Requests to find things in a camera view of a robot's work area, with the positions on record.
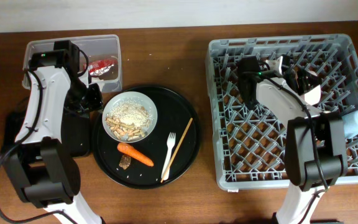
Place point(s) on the orange carrot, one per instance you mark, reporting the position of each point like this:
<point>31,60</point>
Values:
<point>130,151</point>

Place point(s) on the red strawberry snack wrapper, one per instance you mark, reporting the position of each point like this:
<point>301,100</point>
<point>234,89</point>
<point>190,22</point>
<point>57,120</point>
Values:
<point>100,67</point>

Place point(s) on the wooden chopstick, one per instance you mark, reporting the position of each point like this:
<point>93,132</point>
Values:
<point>176,150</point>

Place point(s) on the white plastic fork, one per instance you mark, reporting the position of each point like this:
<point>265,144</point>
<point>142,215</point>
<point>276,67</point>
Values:
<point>170,144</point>

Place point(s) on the pink plastic bowl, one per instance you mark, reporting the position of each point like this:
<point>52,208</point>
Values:
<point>313,95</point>

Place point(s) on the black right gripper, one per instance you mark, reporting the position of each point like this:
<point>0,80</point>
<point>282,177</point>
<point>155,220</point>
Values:
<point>301,89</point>

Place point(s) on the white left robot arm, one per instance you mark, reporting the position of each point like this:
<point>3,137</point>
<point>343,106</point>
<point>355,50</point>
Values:
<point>38,163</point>

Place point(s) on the light blue plastic cup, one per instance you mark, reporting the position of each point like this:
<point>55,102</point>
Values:
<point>350,122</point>

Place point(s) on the round black serving tray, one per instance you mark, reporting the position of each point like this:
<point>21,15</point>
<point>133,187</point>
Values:
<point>174,112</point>

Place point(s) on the grey plate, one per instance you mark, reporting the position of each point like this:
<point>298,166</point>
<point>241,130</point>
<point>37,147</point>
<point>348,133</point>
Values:
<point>138,97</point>

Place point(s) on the white tissue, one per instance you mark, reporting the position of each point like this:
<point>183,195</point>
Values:
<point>96,79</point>

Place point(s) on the grey dishwasher rack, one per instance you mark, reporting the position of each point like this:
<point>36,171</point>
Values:
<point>249,145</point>

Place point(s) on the brown food scrap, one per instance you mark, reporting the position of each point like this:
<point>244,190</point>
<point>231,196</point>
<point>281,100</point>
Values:
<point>125,162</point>

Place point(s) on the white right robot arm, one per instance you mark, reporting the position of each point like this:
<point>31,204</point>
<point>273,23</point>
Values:
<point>315,149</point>

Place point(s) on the clear plastic waste bin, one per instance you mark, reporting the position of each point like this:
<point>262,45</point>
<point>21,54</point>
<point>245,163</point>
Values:
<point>96,47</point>

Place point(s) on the black rectangular tray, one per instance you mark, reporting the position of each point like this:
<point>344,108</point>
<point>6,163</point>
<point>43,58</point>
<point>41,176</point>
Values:
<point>75,130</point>

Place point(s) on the rice and peanut scraps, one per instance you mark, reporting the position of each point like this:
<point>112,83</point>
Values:
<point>128,121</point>

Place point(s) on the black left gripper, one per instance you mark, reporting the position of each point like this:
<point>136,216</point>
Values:
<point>96,104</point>

